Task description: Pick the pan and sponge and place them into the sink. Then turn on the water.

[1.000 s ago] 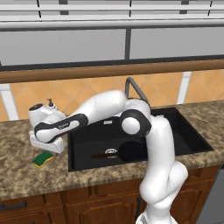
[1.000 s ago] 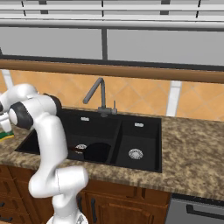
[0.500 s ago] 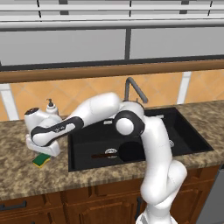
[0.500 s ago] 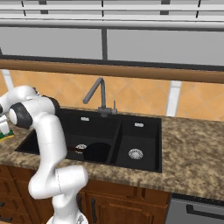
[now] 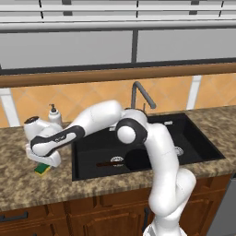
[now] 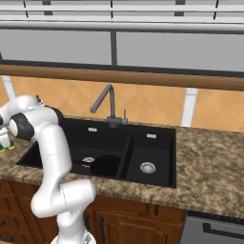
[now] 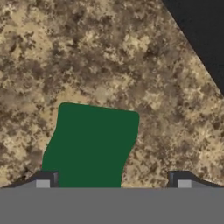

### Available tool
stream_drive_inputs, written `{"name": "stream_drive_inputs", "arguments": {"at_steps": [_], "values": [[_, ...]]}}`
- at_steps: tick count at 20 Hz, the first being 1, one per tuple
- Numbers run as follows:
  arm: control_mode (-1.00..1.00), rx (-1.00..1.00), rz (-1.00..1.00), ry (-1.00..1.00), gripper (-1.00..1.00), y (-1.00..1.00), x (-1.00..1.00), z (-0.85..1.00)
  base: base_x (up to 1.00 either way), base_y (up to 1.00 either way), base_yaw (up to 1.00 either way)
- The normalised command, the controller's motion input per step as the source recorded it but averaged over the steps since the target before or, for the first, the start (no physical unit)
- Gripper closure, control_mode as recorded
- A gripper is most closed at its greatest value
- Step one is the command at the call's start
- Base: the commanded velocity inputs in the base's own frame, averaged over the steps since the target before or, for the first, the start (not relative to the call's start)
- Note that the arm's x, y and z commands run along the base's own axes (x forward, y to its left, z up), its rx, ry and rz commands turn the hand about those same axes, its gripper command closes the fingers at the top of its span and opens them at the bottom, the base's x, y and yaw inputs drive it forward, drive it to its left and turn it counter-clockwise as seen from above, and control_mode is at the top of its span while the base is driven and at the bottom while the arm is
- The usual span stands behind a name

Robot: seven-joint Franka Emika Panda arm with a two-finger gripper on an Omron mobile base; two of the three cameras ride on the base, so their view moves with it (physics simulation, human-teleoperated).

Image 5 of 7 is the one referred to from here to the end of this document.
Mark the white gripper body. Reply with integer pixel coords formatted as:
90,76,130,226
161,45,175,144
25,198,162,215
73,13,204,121
25,145,62,169

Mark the green and yellow sponge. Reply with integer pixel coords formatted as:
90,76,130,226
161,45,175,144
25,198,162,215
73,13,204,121
33,162,52,178

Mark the wooden panel under sink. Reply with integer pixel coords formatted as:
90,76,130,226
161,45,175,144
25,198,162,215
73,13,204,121
97,187,153,208

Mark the black sink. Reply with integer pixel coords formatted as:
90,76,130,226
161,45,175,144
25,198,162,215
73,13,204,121
71,112,227,183

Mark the white soap dispenser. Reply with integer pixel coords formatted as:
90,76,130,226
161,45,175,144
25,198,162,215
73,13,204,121
47,103,64,127

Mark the wooden drawer front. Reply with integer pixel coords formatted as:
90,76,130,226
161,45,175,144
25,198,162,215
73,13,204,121
192,174,232,197
0,202,65,230

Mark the wooden cupboard door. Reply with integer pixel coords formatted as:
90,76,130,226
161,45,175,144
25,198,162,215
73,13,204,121
65,206,152,236
181,195,227,236

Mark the wooden window sill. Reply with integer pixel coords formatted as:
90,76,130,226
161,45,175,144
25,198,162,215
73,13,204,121
0,62,236,89

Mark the dark grey tap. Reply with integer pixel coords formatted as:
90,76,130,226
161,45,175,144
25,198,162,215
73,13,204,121
130,80,158,113

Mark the grey framed window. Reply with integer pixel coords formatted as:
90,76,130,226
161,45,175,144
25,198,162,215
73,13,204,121
0,0,236,77

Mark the black drawer handle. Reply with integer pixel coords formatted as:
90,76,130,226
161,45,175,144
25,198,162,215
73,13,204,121
0,211,30,223

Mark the black pan with brown handle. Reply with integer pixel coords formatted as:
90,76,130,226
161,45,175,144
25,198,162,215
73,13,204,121
95,148,155,172

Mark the black cupboard door handle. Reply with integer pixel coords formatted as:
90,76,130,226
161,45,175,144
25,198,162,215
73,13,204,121
143,206,151,232

